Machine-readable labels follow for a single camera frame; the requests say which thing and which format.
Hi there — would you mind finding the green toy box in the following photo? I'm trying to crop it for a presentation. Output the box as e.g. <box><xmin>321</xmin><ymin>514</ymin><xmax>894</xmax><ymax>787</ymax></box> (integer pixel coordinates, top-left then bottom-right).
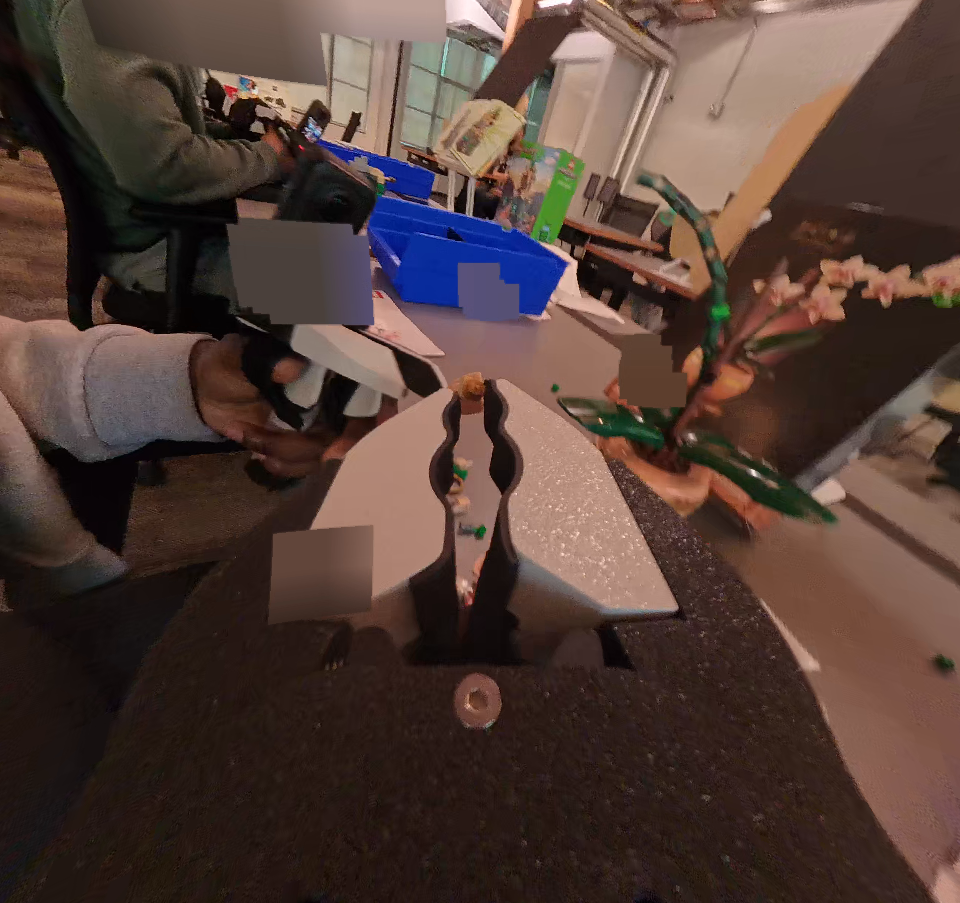
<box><xmin>496</xmin><ymin>140</ymin><xmax>588</xmax><ymax>246</ymax></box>

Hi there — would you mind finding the hanging black panel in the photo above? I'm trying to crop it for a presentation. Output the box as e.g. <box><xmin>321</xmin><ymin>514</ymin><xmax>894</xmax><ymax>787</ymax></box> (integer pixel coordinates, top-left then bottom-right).
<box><xmin>472</xmin><ymin>12</ymin><xmax>588</xmax><ymax>118</ymax></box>

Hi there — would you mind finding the person's left forearm grey sleeve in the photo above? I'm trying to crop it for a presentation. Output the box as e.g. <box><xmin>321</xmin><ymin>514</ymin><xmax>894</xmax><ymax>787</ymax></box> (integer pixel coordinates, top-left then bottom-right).
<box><xmin>0</xmin><ymin>314</ymin><xmax>222</xmax><ymax>465</ymax></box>

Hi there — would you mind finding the toy brick orchid plant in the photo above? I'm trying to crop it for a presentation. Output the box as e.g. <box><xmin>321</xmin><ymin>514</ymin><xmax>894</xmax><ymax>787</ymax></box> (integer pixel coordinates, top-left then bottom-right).
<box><xmin>558</xmin><ymin>171</ymin><xmax>960</xmax><ymax>544</ymax></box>

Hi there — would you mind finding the wooden background table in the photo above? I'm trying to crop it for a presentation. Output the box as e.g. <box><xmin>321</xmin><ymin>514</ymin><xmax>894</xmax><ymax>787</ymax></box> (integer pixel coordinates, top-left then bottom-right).
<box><xmin>561</xmin><ymin>214</ymin><xmax>702</xmax><ymax>300</ymax></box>

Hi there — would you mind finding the small blue plastic bin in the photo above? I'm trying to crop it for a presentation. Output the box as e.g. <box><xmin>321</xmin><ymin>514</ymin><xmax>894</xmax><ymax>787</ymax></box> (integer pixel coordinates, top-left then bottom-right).
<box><xmin>318</xmin><ymin>138</ymin><xmax>438</xmax><ymax>201</ymax></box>

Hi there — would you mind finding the white crumpled paper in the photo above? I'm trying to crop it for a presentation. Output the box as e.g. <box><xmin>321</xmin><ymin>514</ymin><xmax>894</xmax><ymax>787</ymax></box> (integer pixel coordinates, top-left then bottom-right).
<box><xmin>551</xmin><ymin>289</ymin><xmax>627</xmax><ymax>336</ymax></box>

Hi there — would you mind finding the large blue plastic bin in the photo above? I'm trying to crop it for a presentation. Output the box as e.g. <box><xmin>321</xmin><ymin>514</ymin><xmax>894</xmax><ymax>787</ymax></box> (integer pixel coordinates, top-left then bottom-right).
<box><xmin>367</xmin><ymin>196</ymin><xmax>571</xmax><ymax>319</ymax></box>

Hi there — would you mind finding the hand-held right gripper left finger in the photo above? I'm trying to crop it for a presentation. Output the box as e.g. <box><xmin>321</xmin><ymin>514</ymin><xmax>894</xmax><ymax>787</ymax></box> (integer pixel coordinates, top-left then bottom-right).
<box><xmin>309</xmin><ymin>389</ymin><xmax>463</xmax><ymax>655</ymax></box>

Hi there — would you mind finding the building instruction booklet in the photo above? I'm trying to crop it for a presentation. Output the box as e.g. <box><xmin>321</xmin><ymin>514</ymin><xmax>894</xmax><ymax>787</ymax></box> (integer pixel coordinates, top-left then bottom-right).
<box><xmin>433</xmin><ymin>99</ymin><xmax>528</xmax><ymax>178</ymax></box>

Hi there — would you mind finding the white paper with red print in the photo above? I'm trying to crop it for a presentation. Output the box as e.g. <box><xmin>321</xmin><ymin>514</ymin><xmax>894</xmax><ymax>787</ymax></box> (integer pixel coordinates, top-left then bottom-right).
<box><xmin>366</xmin><ymin>289</ymin><xmax>447</xmax><ymax>359</ymax></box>

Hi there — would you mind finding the black office chair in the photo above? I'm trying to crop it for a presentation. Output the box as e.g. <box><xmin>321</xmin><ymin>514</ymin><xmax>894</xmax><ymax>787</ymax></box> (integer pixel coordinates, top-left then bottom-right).
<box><xmin>0</xmin><ymin>70</ymin><xmax>249</xmax><ymax>338</ymax></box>

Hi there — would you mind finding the grey desk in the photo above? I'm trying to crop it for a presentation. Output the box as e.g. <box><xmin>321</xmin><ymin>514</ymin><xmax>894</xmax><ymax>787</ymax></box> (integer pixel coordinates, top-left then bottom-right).
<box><xmin>330</xmin><ymin>258</ymin><xmax>960</xmax><ymax>897</ymax></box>

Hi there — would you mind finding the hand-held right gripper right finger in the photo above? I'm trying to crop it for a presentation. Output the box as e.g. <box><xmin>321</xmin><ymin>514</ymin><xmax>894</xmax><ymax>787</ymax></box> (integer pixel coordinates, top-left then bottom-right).
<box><xmin>468</xmin><ymin>379</ymin><xmax>681</xmax><ymax>664</ymax></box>

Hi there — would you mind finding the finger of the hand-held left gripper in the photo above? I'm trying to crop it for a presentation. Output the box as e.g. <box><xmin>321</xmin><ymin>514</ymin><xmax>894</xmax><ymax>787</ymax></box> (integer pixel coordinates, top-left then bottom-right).
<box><xmin>289</xmin><ymin>324</ymin><xmax>450</xmax><ymax>400</ymax></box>

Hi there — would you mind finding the silver ventilation duct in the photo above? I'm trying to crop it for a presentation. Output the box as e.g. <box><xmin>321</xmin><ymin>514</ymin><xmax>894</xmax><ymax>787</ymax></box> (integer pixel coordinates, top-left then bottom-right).
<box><xmin>446</xmin><ymin>0</ymin><xmax>680</xmax><ymax>192</ymax></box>

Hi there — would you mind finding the large black box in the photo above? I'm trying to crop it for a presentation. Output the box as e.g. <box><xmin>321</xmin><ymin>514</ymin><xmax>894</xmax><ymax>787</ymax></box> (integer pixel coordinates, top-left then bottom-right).
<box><xmin>671</xmin><ymin>0</ymin><xmax>960</xmax><ymax>488</ymax></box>

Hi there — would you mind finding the person's left hand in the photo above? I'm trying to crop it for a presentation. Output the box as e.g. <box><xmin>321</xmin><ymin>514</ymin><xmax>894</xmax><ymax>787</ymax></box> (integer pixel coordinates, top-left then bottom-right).
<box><xmin>189</xmin><ymin>334</ymin><xmax>357</xmax><ymax>483</ymax></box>

